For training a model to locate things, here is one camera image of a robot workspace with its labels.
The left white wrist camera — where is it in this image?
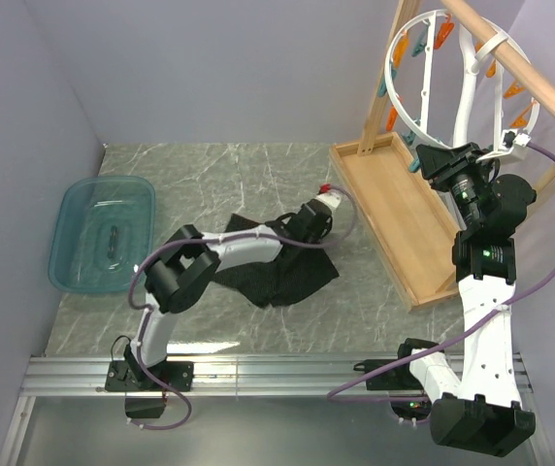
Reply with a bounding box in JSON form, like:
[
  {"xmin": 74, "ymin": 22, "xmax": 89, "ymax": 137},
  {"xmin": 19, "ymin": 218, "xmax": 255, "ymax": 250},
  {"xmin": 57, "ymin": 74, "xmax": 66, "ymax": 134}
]
[{"xmin": 314, "ymin": 183, "xmax": 343, "ymax": 213}]

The white round clip hanger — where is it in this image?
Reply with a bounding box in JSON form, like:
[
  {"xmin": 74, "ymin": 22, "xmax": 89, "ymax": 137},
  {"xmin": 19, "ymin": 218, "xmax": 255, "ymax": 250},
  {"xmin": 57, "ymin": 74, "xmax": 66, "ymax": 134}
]
[{"xmin": 378, "ymin": 9, "xmax": 540, "ymax": 149}]

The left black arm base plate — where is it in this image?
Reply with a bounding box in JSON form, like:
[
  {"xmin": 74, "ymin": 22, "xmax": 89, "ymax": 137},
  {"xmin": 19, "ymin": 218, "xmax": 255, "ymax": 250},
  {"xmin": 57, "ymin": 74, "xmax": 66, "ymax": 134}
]
[{"xmin": 104, "ymin": 360, "xmax": 194, "ymax": 392}]

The aluminium mounting rail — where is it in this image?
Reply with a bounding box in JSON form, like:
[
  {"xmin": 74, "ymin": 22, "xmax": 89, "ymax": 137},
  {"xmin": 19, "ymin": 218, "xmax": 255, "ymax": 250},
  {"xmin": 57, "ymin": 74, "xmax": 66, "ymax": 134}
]
[{"xmin": 15, "ymin": 352, "xmax": 536, "ymax": 400}]

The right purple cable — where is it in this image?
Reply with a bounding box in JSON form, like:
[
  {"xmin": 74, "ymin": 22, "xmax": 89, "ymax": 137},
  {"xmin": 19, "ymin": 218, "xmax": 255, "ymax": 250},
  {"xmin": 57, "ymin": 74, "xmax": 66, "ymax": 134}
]
[{"xmin": 325, "ymin": 141, "xmax": 555, "ymax": 405}]

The teal clothes peg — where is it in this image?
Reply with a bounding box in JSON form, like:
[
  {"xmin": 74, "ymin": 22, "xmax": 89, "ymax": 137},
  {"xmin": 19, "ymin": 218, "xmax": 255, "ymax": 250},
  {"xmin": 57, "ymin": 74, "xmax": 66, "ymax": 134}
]
[
  {"xmin": 411, "ymin": 22, "xmax": 430, "ymax": 57},
  {"xmin": 408, "ymin": 157, "xmax": 420, "ymax": 173}
]

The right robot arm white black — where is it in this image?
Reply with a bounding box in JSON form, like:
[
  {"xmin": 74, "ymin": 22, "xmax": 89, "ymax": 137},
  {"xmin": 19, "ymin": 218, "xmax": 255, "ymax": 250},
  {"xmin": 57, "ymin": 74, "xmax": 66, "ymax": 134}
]
[{"xmin": 358, "ymin": 143, "xmax": 537, "ymax": 457}]

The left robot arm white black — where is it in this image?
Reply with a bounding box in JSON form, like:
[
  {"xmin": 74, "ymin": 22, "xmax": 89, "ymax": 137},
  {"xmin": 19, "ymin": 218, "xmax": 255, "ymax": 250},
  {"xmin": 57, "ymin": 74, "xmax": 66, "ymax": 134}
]
[{"xmin": 112, "ymin": 194, "xmax": 339, "ymax": 391}]

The orange clothes peg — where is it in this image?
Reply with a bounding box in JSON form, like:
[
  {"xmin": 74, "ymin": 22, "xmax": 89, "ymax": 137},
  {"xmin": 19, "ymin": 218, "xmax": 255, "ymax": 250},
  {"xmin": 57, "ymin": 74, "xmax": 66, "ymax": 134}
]
[
  {"xmin": 510, "ymin": 99, "xmax": 536, "ymax": 128},
  {"xmin": 503, "ymin": 80, "xmax": 525, "ymax": 99},
  {"xmin": 434, "ymin": 15, "xmax": 454, "ymax": 50}
]

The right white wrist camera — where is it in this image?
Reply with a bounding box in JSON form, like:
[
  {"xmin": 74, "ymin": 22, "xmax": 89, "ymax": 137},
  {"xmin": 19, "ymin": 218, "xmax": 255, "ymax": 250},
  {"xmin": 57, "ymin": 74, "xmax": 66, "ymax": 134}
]
[{"xmin": 477, "ymin": 129, "xmax": 531, "ymax": 164}]

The black striped underwear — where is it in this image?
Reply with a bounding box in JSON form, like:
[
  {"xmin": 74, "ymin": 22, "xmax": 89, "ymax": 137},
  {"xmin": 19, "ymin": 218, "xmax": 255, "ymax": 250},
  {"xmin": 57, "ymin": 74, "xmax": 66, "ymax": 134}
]
[{"xmin": 212, "ymin": 212, "xmax": 341, "ymax": 309}]

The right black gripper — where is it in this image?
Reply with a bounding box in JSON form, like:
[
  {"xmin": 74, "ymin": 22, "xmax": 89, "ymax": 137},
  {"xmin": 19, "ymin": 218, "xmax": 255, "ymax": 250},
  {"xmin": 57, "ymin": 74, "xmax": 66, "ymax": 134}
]
[{"xmin": 415, "ymin": 143, "xmax": 494, "ymax": 231}]

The wooden hanger rack frame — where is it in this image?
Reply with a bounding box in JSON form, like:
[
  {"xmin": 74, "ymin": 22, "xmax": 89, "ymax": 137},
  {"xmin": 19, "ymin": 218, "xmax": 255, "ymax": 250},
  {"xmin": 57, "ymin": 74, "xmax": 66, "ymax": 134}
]
[{"xmin": 329, "ymin": 0, "xmax": 555, "ymax": 312}]

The purple cable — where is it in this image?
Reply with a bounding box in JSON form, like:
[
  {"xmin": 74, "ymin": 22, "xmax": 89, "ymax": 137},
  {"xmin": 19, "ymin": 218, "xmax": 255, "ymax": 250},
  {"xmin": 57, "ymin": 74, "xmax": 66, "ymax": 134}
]
[
  {"xmin": 126, "ymin": 185, "xmax": 359, "ymax": 430},
  {"xmin": 325, "ymin": 141, "xmax": 555, "ymax": 405}
]

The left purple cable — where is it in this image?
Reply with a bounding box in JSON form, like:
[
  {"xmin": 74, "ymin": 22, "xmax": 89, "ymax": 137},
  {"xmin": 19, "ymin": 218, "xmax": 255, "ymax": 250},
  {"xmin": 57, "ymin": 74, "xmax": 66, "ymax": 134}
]
[{"xmin": 126, "ymin": 185, "xmax": 359, "ymax": 430}]

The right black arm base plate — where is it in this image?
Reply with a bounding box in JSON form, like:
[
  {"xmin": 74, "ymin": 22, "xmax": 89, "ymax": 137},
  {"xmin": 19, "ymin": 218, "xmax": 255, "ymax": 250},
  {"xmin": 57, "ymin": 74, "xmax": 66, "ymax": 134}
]
[{"xmin": 353, "ymin": 359, "xmax": 406, "ymax": 391}]

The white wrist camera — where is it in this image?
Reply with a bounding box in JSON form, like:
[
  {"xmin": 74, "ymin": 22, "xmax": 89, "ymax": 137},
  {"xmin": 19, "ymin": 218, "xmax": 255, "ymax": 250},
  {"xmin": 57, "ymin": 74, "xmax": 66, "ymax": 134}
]
[
  {"xmin": 314, "ymin": 183, "xmax": 343, "ymax": 213},
  {"xmin": 477, "ymin": 129, "xmax": 531, "ymax": 164}
]

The teal transparent plastic bin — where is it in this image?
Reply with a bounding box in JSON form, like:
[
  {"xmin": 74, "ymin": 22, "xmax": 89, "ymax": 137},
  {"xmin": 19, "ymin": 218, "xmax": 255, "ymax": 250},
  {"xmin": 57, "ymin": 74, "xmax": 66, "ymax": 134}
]
[{"xmin": 48, "ymin": 176, "xmax": 156, "ymax": 294}]

